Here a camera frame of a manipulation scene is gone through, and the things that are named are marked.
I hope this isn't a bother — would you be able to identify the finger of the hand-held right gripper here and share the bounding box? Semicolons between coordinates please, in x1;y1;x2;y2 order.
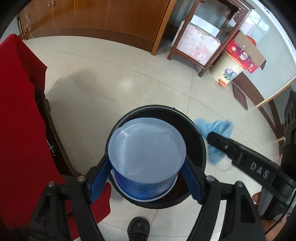
206;131;287;186

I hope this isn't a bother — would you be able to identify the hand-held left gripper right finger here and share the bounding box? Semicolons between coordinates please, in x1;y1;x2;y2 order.
179;160;266;241

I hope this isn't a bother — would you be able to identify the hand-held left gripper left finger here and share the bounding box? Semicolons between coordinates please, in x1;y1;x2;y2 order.
28;159;112;241

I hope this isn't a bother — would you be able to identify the black trash bin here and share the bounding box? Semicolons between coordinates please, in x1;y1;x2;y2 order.
108;104;207;209

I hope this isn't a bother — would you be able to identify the blue paper cup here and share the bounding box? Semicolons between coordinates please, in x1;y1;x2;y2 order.
108;117;187;202

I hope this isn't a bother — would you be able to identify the person's right forearm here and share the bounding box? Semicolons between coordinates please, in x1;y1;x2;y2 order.
264;218;288;241

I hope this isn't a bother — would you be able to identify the black shoe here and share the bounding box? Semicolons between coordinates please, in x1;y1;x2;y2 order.
127;216;150;241

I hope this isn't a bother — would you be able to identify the floral white bucket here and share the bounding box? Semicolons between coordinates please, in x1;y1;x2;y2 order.
210;52;244;88

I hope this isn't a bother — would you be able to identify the red tablecloth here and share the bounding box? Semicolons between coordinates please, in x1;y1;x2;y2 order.
0;34;112;240

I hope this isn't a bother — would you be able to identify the red gift box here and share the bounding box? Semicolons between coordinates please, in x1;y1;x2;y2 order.
225;39;258;74

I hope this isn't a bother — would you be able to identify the cardboard box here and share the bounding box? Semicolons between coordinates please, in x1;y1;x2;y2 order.
225;30;267;74

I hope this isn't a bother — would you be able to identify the floral cushion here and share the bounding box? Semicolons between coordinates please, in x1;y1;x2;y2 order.
177;20;221;66

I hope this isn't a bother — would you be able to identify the dark wooden stand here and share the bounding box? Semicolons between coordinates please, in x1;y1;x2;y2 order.
167;0;255;77

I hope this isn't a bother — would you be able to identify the wooden sideboard cabinet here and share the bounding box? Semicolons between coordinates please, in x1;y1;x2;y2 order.
18;0;172;55

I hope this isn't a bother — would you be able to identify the hanging white cord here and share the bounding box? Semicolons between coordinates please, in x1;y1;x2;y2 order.
19;11;31;39

